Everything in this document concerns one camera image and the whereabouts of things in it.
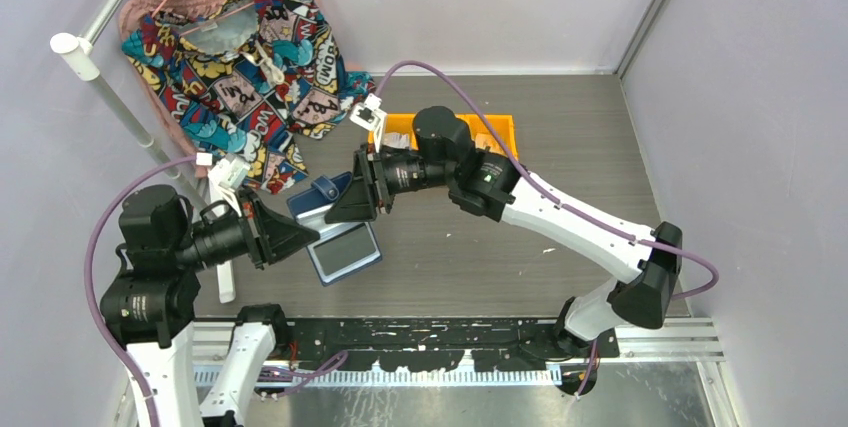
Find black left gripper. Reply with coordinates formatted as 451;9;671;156
172;184;319;268

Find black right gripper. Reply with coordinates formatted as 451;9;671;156
325;142;454;226

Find navy leather card holder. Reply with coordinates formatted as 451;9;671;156
286;172;382;286

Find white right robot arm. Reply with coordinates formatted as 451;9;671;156
325;106;682;358

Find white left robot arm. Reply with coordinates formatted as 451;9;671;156
100;185;319;426

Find yellow bin with silver cards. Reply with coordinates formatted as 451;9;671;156
381;113;417;150

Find stack of gold cards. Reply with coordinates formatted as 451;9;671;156
474;133;504;155

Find yellow bin with gold cards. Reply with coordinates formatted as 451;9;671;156
457;114;519;159

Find comic print shorts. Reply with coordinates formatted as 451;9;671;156
122;0;375;194

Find silver clothes rack pole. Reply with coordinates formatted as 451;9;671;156
51;0;183;212

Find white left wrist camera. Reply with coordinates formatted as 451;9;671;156
207;153;251;217

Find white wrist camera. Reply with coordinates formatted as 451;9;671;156
207;153;251;217
350;93;388;153

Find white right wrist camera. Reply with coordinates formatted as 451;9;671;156
350;93;388;153

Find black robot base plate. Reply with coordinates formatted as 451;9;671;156
258;317;620;395

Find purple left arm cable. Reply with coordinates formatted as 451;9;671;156
84;153;213;427

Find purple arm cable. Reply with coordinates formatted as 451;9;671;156
374;60;721;301
84;153;213;427

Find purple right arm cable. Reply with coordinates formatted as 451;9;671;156
374;60;721;301

